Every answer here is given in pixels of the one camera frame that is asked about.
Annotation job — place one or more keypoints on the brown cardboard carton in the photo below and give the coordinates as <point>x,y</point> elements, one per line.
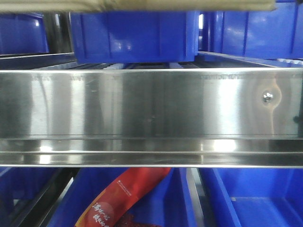
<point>14,6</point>

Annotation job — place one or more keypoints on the blue plastic bin upper middle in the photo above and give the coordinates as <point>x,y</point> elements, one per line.
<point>134,36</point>

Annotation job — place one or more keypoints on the blue plastic bin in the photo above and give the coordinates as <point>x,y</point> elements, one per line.
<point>22,34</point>
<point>134,36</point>
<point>255,197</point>
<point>167,205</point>
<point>21,183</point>
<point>257,34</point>

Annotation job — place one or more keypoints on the blue plastic bin lower middle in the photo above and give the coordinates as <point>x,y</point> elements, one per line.
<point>167,205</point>

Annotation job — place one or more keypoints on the red snack bag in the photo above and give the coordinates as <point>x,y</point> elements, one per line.
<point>119,196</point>

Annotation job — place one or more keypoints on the blue plastic bin lower right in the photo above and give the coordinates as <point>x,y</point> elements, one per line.
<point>255,197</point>

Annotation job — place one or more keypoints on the shiny metal screw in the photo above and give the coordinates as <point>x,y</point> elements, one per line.
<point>267,97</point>

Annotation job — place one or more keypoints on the blue plastic bin upper right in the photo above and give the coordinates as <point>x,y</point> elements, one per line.
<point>257,34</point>

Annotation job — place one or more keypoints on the blue plastic bin upper left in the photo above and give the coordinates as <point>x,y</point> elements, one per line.
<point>22,34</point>

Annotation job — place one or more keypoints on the blue plastic bin lower left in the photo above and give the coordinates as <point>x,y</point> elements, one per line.
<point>21,183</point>

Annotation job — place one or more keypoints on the stainless steel shelf rail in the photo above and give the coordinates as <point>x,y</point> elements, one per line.
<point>184,118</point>

